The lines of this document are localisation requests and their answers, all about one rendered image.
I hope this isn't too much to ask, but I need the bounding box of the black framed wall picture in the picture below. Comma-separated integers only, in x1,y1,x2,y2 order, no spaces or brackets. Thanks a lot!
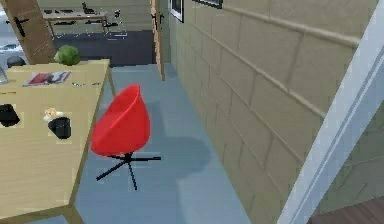
192,0,224,10
169,0,185,24

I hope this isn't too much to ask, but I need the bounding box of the dark round object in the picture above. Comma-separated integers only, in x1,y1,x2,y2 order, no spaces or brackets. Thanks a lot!
6,55,27,69

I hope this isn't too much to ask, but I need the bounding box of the distant wooden dining table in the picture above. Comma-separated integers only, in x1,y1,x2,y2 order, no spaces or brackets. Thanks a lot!
42,9,110,38

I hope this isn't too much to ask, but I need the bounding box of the black flat object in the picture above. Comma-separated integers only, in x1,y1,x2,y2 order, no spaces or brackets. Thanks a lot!
0,103,21,128

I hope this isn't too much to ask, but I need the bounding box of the black cup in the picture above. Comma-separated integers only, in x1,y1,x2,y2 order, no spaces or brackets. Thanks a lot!
47,116,72,140

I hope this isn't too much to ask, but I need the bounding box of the green lettuce head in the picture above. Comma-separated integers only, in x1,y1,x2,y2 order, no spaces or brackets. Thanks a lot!
54,45,81,67

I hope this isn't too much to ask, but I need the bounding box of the small beige figurine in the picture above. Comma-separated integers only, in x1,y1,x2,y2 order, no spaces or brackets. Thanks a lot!
43,107,64,122

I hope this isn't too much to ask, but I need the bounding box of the light wooden table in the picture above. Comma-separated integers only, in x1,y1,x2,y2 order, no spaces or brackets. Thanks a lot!
0,59,117,224

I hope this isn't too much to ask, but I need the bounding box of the black metal chair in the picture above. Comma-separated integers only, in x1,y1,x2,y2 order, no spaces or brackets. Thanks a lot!
102,9,128,38

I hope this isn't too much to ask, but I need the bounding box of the red and white magazine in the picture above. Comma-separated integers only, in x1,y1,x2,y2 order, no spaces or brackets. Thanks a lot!
22,71,72,88

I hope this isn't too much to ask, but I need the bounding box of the wooden room door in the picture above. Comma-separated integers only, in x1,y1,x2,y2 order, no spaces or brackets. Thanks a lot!
1,0,57,66
150,0,166,82

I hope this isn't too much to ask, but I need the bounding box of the red swivel chair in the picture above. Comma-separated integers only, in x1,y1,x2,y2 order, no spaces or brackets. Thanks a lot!
90,83,162,191

